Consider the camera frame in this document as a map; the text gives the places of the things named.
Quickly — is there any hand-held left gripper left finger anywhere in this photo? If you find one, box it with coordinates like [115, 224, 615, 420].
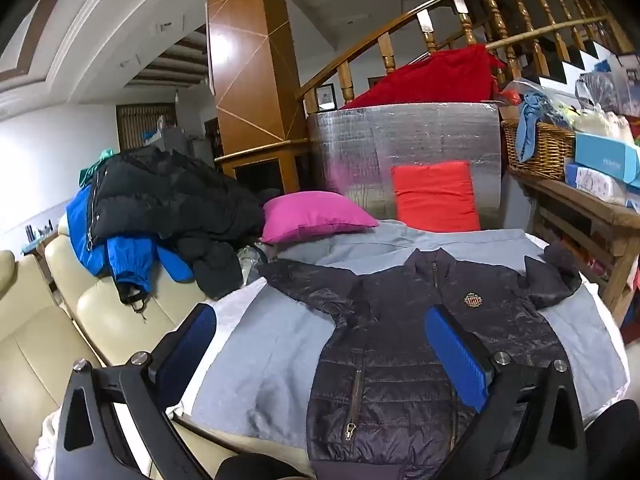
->
[55, 304, 218, 480]

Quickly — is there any white sheet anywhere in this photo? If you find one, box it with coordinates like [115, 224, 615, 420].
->
[167, 232, 632, 461]

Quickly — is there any black padded coat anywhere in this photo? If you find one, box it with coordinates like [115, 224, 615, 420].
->
[87, 147, 268, 301]

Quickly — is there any grey blanket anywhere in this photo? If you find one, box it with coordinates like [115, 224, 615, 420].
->
[192, 220, 628, 436]

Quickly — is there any magenta pillow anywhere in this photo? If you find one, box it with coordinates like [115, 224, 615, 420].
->
[261, 191, 379, 245]

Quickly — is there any white printed box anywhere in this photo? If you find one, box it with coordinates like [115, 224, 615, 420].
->
[575, 165, 628, 206]

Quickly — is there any wooden stair railing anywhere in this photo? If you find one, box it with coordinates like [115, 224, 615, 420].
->
[295, 0, 636, 116]

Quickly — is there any small picture frame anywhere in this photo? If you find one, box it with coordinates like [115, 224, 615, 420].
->
[316, 82, 337, 112]

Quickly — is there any clear plastic bag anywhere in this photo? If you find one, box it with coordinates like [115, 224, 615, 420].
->
[575, 71, 623, 116]

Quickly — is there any wicker basket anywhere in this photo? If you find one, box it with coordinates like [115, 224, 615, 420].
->
[501, 119, 578, 181]

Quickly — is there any light blue cloth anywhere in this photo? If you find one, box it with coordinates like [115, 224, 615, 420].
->
[516, 92, 571, 163]

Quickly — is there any cream leather sofa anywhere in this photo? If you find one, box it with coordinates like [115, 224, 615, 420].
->
[0, 215, 216, 461]

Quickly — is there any red cloth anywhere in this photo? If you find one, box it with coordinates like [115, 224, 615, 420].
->
[337, 44, 506, 110]

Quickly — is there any red-orange pillow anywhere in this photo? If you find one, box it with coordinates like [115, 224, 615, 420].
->
[391, 161, 482, 233]

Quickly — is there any blue cardboard box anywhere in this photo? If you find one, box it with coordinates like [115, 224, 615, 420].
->
[574, 131, 640, 184]

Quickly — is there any dark wooden lattice door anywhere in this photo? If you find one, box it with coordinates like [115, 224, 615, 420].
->
[116, 103, 178, 151]

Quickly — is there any silver foil insulation board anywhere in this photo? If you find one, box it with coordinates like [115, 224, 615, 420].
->
[306, 102, 503, 231]

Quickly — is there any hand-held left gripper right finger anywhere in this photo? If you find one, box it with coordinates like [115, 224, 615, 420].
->
[424, 305, 589, 480]

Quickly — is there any wooden pillar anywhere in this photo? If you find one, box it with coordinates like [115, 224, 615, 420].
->
[206, 0, 313, 196]

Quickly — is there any wooden shelf table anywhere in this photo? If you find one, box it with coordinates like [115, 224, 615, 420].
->
[520, 175, 640, 328]

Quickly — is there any green cloth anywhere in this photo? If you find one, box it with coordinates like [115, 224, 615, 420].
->
[79, 148, 116, 188]

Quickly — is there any dark quilted puffer jacket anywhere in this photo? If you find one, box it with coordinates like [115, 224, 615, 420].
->
[257, 247, 583, 480]

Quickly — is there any bright blue jacket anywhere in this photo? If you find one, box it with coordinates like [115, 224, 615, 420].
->
[66, 185, 195, 306]

